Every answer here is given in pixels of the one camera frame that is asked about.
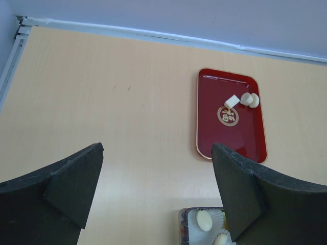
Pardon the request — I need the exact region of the half-round white chocolate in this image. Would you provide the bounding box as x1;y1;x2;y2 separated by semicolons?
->
240;92;253;106

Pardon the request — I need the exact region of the square white chocolate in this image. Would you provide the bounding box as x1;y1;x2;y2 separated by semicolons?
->
224;94;240;110

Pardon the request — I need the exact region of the round white chocolate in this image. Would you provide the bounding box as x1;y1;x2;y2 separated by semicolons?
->
214;233;228;245

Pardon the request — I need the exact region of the oval white chocolate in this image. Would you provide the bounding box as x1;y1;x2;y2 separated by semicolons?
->
196;210;213;232

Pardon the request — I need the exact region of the centre paper cup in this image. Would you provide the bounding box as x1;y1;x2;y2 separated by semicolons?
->
213;232;236;245

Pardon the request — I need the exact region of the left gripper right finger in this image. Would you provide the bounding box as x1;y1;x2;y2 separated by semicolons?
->
212;143;326;244

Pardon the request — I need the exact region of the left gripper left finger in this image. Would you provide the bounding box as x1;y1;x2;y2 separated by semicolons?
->
1;142;104;244

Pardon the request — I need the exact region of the red lacquer tray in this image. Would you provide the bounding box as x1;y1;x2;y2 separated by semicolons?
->
196;68;267;163

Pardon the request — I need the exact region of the paper cup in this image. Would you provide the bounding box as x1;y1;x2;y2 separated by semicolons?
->
187;209;224;244
213;232;236;245

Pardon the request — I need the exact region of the top left paper cup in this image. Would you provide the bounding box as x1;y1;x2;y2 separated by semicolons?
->
187;209;224;244

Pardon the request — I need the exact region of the chocolate tin base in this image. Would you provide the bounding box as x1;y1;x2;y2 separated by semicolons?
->
179;207;229;244

